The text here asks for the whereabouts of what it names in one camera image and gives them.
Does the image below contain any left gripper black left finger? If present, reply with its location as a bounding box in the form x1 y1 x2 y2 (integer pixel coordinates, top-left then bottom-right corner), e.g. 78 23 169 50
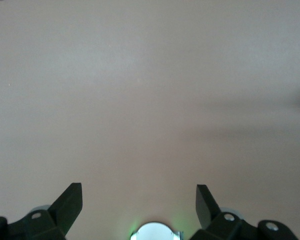
0 182 84 240

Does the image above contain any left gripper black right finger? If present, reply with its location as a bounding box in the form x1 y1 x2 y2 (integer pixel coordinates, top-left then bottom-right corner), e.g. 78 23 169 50
187 184 300 240

